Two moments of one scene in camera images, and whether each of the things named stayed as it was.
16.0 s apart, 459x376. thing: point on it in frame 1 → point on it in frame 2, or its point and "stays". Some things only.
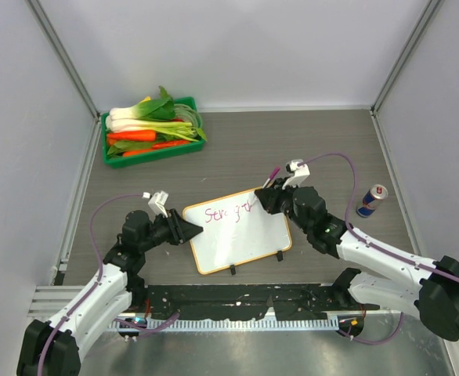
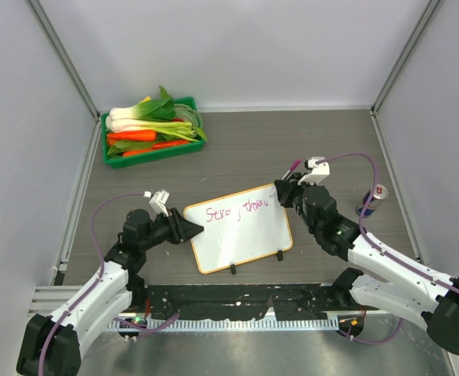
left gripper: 180,229 stays
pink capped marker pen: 272,177 → 291,170
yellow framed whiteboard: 234,232 stays
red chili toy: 157,146 stays
